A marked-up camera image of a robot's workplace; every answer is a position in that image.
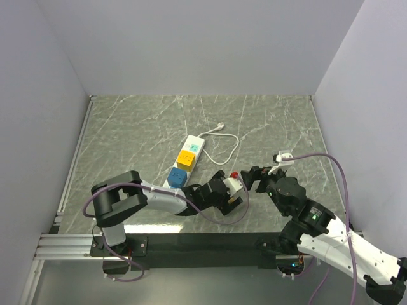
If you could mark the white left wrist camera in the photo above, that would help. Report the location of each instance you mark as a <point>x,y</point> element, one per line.
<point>234,184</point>

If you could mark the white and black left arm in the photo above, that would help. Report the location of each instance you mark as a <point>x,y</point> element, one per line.
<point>117,199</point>

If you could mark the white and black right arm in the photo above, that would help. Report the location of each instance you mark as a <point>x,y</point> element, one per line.
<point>315,230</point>

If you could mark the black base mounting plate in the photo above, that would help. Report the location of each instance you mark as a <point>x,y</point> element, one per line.
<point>207,250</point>

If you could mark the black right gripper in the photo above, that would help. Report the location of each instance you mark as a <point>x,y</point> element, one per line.
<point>256,173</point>

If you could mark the aluminium frame rail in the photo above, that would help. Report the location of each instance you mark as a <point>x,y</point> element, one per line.
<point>37,264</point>

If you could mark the yellow cube socket adapter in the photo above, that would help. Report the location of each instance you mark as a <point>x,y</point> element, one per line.
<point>186,160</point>

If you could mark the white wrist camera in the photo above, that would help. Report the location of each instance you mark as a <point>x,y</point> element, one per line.
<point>234,184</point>
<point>283,160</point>

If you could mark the small orange plug adapter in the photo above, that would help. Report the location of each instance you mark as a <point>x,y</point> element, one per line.
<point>232,200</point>

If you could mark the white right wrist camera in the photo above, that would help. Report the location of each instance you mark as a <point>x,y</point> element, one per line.
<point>283,160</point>

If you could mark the blue cube socket adapter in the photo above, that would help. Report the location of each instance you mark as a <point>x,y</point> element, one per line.
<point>177,178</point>

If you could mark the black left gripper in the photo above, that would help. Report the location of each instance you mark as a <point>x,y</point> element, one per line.
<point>224,207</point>

